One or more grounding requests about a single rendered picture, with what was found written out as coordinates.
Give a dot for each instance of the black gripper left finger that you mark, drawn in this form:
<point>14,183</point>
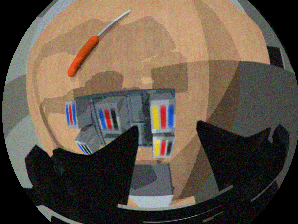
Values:
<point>110,167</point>

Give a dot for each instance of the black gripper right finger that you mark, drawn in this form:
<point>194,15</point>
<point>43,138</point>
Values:
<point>228,153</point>

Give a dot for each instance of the orange-handled screwdriver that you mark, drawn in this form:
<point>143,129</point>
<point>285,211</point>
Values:
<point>92,42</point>

